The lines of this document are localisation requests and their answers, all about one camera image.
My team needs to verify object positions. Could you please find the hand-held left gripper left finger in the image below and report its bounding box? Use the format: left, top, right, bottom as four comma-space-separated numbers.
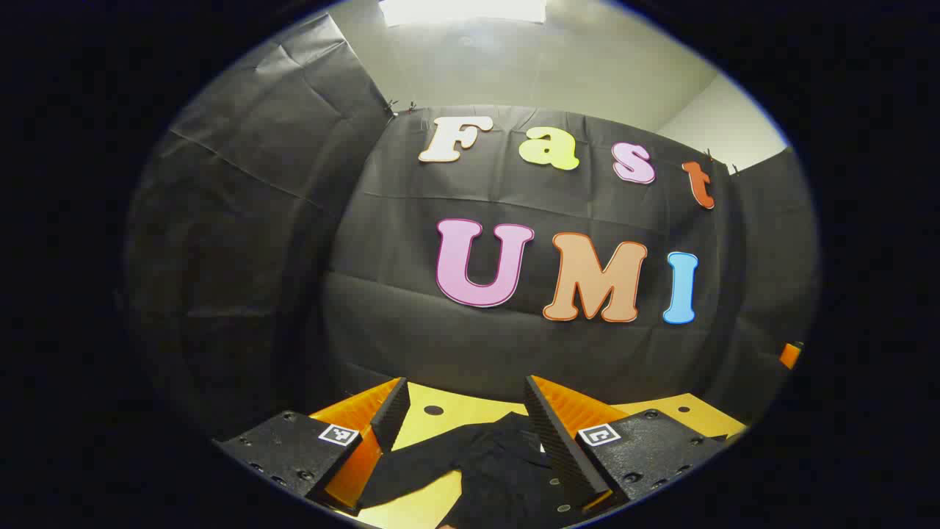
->
213, 377, 411, 514

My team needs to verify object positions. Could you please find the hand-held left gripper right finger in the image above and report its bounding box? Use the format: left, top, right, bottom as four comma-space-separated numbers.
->
524, 375, 737, 515

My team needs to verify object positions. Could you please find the black garment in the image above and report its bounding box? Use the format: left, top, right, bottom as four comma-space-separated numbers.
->
358, 411, 588, 529

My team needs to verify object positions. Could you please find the black backdrop cloth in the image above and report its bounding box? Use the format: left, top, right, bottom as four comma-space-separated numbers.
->
123, 13, 820, 442

